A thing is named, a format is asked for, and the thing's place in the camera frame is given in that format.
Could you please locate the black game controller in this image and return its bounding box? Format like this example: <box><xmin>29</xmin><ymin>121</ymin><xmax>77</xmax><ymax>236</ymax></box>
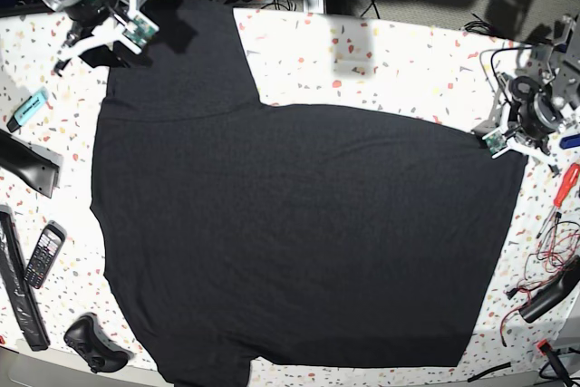
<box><xmin>63</xmin><ymin>314</ymin><xmax>130</xmax><ymax>373</ymax></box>

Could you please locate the black T-shirt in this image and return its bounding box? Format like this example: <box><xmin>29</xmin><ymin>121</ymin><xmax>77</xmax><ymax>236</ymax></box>
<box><xmin>91</xmin><ymin>0</ymin><xmax>527</xmax><ymax>386</ymax></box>

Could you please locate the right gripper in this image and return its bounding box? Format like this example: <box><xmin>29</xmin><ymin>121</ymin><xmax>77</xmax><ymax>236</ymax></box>
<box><xmin>53</xmin><ymin>0</ymin><xmax>160</xmax><ymax>75</ymax></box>

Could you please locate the black curved plastic part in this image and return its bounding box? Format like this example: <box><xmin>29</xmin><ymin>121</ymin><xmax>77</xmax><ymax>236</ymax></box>
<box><xmin>1</xmin><ymin>131</ymin><xmax>63</xmax><ymax>198</ymax></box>

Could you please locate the long black bar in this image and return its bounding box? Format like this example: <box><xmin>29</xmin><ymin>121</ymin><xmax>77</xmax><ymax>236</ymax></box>
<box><xmin>1</xmin><ymin>206</ymin><xmax>51</xmax><ymax>352</ymax></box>

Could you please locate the black cylinder handle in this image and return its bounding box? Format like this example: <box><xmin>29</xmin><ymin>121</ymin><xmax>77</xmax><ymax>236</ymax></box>
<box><xmin>519</xmin><ymin>256</ymin><xmax>579</xmax><ymax>324</ymax></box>

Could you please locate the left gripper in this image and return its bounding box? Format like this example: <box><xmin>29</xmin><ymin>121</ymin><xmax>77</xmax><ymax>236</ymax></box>
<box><xmin>472</xmin><ymin>102</ymin><xmax>560</xmax><ymax>174</ymax></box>

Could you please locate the black cable on table edge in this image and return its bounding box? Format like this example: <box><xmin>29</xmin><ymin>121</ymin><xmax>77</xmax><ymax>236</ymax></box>
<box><xmin>467</xmin><ymin>362</ymin><xmax>513</xmax><ymax>383</ymax></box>

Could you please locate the blue marker pen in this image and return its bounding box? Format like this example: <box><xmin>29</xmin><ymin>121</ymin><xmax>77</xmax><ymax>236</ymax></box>
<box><xmin>559</xmin><ymin>133</ymin><xmax>580</xmax><ymax>150</ymax></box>

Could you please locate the black cordless phone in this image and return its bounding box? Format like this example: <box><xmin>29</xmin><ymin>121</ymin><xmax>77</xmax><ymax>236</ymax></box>
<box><xmin>24</xmin><ymin>221</ymin><xmax>66</xmax><ymax>289</ymax></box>

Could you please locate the red black wire bundle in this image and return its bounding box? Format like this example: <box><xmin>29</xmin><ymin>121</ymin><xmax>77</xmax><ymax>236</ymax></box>
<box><xmin>499</xmin><ymin>218</ymin><xmax>580</xmax><ymax>347</ymax></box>

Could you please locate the red handled screwdriver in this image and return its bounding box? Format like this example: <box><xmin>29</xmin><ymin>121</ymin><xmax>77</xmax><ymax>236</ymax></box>
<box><xmin>536</xmin><ymin>163</ymin><xmax>580</xmax><ymax>238</ymax></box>

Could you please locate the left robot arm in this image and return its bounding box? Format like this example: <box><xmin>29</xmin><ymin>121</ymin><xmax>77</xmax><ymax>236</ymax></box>
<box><xmin>473</xmin><ymin>15</ymin><xmax>579</xmax><ymax>175</ymax></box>

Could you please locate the turquoise highlighter marker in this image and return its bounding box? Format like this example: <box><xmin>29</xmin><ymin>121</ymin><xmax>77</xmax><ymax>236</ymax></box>
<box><xmin>6</xmin><ymin>88</ymin><xmax>48</xmax><ymax>133</ymax></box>

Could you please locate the red black clamp tool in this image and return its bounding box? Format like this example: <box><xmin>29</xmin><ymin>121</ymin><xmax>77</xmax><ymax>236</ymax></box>
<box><xmin>536</xmin><ymin>340</ymin><xmax>579</xmax><ymax>387</ymax></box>

